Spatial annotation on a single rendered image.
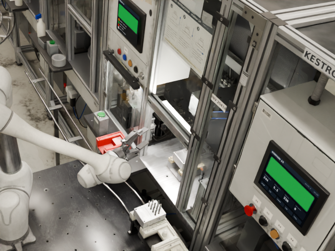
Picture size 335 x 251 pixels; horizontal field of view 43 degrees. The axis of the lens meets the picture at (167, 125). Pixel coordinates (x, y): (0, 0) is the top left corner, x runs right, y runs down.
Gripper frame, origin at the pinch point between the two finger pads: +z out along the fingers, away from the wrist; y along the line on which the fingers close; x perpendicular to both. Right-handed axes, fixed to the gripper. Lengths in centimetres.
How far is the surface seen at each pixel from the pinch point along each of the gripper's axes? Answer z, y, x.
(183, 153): 14.7, -12.6, -14.6
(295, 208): -26, 34, -90
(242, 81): -9, 60, -57
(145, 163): 3.5, -21.5, 2.5
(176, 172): 10.6, -23.6, -13.6
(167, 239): -24, -28, -36
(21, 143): 11, -93, 155
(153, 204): -16.3, -21.7, -20.4
